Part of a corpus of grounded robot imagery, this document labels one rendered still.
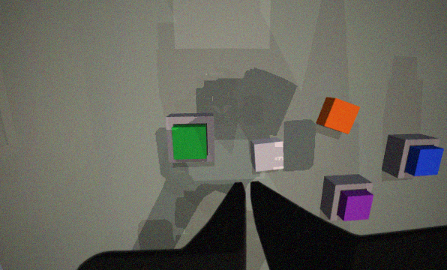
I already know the green square button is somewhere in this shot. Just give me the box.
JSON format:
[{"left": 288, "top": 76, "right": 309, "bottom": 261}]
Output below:
[{"left": 165, "top": 113, "right": 215, "bottom": 163}]

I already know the orange block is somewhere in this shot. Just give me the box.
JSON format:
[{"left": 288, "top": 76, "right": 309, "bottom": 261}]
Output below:
[{"left": 316, "top": 97, "right": 360, "bottom": 134}]

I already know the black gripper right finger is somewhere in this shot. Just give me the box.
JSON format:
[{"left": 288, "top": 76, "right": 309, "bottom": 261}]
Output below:
[{"left": 250, "top": 181, "right": 447, "bottom": 270}]

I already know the purple button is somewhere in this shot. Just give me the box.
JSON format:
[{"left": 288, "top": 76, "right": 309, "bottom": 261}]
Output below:
[{"left": 320, "top": 174, "right": 374, "bottom": 221}]

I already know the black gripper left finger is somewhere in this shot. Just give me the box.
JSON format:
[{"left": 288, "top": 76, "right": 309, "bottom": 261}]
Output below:
[{"left": 77, "top": 182, "right": 247, "bottom": 270}]

